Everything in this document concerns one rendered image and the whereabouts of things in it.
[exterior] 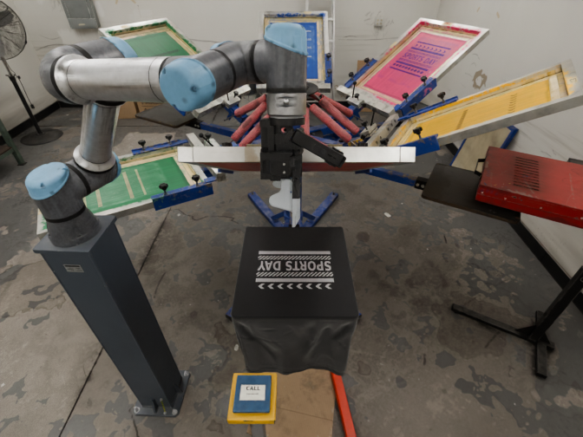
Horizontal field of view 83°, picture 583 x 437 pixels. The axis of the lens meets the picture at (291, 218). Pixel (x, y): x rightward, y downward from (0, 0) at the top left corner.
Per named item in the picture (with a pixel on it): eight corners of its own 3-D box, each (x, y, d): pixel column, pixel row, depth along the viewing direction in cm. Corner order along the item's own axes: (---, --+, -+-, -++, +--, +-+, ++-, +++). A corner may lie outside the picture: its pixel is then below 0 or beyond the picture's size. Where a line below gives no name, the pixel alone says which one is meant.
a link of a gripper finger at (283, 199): (269, 227, 63) (270, 182, 66) (299, 227, 63) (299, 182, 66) (268, 223, 60) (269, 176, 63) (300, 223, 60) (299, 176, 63)
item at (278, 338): (347, 377, 140) (360, 317, 113) (241, 377, 140) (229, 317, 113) (346, 370, 142) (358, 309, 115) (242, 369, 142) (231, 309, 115)
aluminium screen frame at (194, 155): (415, 162, 80) (415, 146, 80) (177, 162, 81) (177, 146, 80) (354, 171, 159) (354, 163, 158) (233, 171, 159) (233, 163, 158)
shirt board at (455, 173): (516, 194, 186) (522, 182, 181) (513, 235, 158) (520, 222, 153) (307, 142, 238) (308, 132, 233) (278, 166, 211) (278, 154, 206)
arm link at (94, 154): (57, 179, 108) (57, 31, 70) (95, 159, 119) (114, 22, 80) (86, 204, 109) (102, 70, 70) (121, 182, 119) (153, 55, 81)
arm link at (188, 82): (-3, 56, 66) (185, 47, 46) (49, 46, 73) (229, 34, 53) (30, 114, 72) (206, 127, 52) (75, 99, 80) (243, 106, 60)
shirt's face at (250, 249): (357, 316, 114) (357, 316, 113) (232, 316, 114) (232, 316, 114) (341, 227, 151) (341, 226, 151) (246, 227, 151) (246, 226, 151)
